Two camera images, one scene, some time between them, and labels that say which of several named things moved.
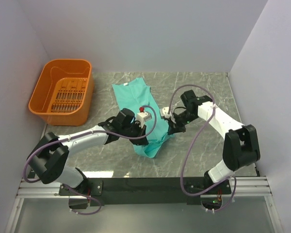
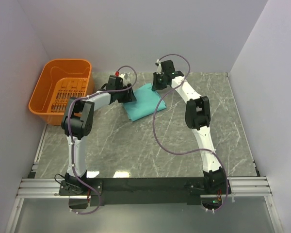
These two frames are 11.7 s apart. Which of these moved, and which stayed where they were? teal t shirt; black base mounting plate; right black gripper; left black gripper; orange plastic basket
Moved: right black gripper; teal t shirt; left black gripper
Stayed: black base mounting plate; orange plastic basket
